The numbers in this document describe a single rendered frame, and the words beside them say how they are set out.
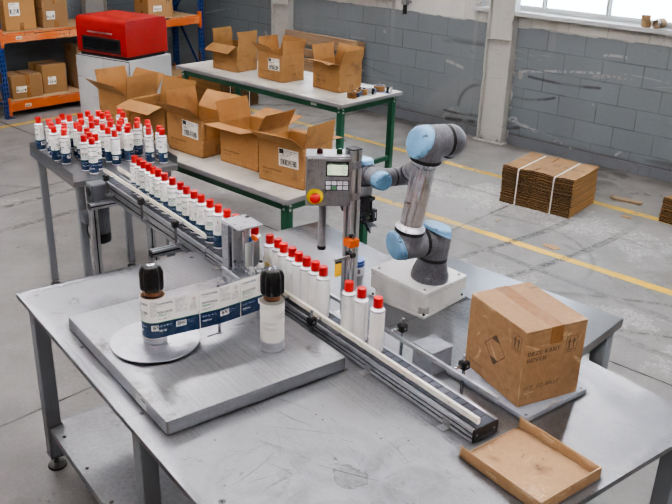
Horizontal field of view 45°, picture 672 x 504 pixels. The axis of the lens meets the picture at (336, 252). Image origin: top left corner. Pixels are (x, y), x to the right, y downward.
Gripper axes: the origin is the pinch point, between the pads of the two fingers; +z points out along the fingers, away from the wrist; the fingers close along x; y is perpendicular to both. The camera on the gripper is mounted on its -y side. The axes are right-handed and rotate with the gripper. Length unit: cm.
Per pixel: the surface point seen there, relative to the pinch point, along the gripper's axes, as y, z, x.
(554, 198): -83, 86, 342
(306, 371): 47, 12, -78
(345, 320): 40, 6, -51
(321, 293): 25, 1, -48
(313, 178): 15, -39, -43
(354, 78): -261, 10, 294
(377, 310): 55, -5, -53
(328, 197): 19, -32, -39
